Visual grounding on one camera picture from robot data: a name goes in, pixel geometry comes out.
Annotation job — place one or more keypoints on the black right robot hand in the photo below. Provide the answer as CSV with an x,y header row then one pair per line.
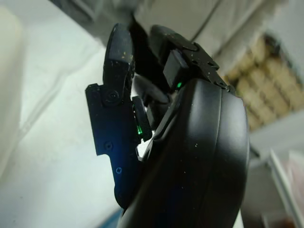
x,y
194,154

